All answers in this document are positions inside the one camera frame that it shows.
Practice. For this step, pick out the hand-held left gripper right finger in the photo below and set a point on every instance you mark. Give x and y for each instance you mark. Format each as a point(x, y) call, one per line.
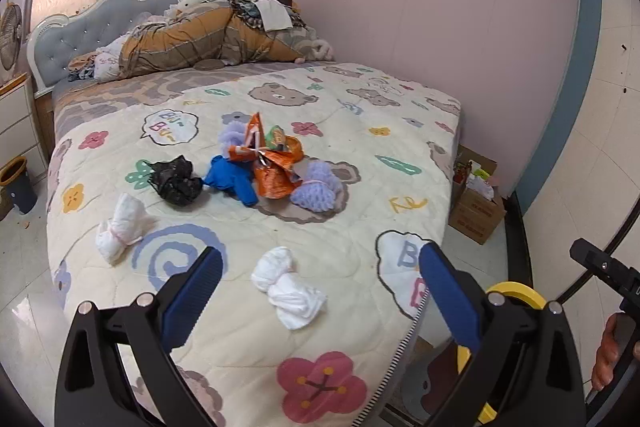
point(445, 292)

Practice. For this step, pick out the green snack wrapper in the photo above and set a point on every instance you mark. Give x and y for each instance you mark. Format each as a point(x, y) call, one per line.
point(275, 137)

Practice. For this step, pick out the person's right hand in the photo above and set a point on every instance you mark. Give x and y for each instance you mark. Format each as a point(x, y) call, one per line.
point(602, 359)

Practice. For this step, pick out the floral cloth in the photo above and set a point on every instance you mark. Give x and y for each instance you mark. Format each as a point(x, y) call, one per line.
point(100, 64)

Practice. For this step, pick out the yellow trash bin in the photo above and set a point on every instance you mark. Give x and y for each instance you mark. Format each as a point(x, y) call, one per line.
point(515, 289)

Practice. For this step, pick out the grey mattress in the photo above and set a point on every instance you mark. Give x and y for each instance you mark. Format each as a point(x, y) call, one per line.
point(395, 359)

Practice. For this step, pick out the blue tufted bed headboard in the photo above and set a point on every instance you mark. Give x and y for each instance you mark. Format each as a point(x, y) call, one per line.
point(75, 32)

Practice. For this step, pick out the blue crumpled glove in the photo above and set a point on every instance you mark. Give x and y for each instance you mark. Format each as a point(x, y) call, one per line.
point(225, 177)

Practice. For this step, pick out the brown striped duvet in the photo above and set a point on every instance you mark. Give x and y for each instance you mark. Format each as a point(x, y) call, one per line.
point(190, 42)

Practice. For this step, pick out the grey patterned bed sheet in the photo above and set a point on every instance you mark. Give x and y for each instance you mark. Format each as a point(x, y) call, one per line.
point(100, 94)

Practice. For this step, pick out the white tissue wad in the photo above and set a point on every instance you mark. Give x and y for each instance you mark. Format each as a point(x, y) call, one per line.
point(290, 292)

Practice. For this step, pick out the white cloth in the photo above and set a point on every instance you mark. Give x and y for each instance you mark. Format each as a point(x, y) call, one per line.
point(274, 14)

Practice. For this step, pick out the printed floor mat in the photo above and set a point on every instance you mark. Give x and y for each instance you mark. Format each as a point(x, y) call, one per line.
point(420, 387)

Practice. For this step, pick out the bed with cartoon quilt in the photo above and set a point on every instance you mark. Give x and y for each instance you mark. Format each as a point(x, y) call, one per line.
point(240, 227)

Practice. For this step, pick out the pile of clothes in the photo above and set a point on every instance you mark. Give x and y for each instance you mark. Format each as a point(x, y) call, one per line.
point(247, 9)

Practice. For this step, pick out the purple mesh sponge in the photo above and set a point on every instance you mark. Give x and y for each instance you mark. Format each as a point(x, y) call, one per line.
point(231, 134)
point(312, 192)

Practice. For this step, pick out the packets in cardboard box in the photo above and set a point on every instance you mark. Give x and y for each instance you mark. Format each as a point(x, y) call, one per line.
point(475, 179)

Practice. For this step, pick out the electric fan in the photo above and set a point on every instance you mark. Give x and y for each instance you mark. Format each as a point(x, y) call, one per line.
point(10, 37)

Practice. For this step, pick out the pink plush toy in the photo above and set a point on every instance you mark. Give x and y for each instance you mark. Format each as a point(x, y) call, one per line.
point(320, 49)

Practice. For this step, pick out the black plastic bag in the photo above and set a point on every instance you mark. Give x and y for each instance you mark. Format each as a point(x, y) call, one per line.
point(175, 182)

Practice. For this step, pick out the cardboard box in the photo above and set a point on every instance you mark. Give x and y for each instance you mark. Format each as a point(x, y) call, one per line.
point(475, 217)

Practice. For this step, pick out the white nightstand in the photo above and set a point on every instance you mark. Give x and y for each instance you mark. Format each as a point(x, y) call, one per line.
point(17, 122)

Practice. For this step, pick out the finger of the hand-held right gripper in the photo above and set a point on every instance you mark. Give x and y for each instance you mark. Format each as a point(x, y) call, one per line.
point(597, 263)

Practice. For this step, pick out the white rolled sock left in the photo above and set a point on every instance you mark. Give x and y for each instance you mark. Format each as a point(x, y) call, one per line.
point(120, 227)

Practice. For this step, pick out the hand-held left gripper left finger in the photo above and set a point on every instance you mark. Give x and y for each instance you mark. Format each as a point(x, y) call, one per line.
point(192, 292)

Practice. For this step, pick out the dark bin with tan rim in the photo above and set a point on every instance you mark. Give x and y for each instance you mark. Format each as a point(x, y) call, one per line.
point(20, 192)

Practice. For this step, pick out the orange snack bag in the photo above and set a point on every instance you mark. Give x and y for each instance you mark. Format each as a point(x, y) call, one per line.
point(272, 179)

